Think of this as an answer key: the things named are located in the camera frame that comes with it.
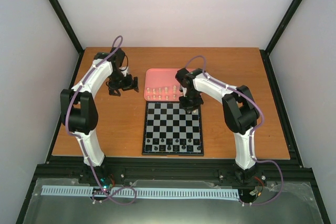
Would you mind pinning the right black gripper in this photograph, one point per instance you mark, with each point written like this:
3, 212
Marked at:
189, 108

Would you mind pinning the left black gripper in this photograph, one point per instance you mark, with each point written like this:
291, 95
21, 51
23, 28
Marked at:
128, 86

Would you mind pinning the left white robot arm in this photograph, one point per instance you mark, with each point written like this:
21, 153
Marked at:
78, 110

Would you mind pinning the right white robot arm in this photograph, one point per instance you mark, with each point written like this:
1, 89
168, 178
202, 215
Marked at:
239, 109

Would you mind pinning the black chess piece row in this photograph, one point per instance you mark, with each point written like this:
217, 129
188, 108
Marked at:
173, 145

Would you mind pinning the pink plastic tray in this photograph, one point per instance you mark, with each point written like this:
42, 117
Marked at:
163, 78

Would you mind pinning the black and white chessboard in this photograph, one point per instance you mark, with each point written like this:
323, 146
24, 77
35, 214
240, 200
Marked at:
169, 120

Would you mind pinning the black aluminium frame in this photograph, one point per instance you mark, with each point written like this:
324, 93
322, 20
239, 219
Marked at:
68, 167

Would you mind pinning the light blue cable duct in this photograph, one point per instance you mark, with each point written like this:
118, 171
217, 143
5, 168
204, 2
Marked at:
142, 193

